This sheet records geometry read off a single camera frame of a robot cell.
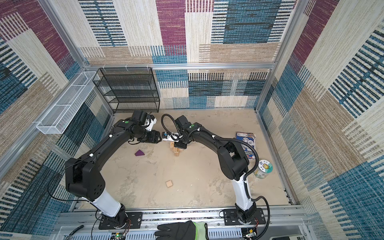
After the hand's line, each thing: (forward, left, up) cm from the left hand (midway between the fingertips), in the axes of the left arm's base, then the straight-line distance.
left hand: (157, 136), depth 86 cm
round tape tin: (-16, -59, -8) cm, 62 cm away
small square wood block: (-21, -7, -15) cm, 27 cm away
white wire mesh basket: (+2, +43, +18) cm, 47 cm away
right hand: (+1, -11, -7) cm, 13 cm away
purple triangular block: (-2, +14, -15) cm, 20 cm away
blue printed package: (+6, -58, -12) cm, 59 cm away
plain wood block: (-4, -10, -12) cm, 16 cm away
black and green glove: (-43, -15, -15) cm, 48 cm away
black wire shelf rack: (+41, +26, +2) cm, 49 cm away
